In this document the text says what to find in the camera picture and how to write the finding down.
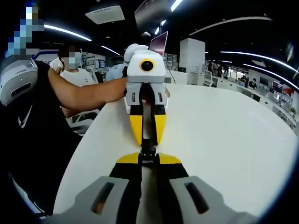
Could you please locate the white ceiling air conditioner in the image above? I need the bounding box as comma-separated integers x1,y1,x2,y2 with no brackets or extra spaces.
85,3,126,25

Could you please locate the long ceiling light strip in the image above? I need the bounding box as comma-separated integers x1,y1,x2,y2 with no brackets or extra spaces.
43,24,93,42
220,50,296,73

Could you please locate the white square column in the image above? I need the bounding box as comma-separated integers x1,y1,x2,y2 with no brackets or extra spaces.
179,38,206,72

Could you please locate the long white display counter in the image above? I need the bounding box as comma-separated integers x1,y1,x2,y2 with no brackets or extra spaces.
202,70,298,128

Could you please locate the monitor with pink screen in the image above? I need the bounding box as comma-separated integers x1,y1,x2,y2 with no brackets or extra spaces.
148,30,169,57

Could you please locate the person in black shirt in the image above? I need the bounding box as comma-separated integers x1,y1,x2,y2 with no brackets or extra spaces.
0,59,99,217

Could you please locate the black plastic buckle socket part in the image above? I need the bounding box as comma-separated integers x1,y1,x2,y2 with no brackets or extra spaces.
141,138,157,154

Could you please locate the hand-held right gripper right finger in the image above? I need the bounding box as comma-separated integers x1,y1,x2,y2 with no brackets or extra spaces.
156,152,261,224

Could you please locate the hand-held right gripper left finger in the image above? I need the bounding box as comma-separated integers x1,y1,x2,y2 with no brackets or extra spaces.
44,151,142,224

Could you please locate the white office chair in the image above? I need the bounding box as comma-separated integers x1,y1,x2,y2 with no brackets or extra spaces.
66,109,99,136

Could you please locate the white grey worn device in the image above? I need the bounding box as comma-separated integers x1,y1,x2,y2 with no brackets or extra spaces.
0,58,39,106

